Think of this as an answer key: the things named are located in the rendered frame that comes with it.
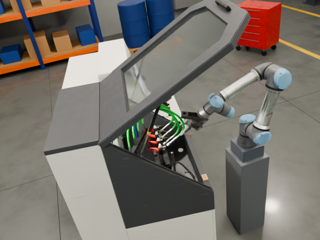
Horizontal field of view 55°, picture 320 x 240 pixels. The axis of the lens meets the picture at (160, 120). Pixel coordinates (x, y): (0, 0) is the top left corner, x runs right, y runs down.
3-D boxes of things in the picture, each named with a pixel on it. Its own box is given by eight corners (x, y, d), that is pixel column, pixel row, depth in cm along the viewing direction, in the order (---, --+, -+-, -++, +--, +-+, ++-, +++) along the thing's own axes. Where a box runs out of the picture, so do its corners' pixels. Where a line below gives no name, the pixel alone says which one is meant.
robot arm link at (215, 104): (226, 106, 183) (216, 102, 179) (214, 117, 190) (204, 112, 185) (224, 97, 188) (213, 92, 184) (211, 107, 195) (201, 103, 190)
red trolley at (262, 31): (233, 51, 609) (233, 6, 563) (246, 43, 633) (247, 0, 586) (265, 57, 564) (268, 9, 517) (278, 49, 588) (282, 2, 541)
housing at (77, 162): (145, 294, 237) (98, 140, 155) (109, 302, 235) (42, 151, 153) (131, 172, 354) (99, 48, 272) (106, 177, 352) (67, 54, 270)
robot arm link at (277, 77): (256, 135, 223) (281, 63, 197) (269, 146, 210) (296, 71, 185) (242, 136, 218) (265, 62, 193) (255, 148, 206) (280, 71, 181)
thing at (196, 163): (213, 204, 200) (212, 187, 192) (206, 206, 200) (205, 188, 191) (190, 147, 252) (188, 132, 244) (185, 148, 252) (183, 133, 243)
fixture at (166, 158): (173, 179, 219) (170, 163, 210) (159, 182, 218) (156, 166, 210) (165, 150, 247) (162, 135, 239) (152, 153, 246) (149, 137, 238)
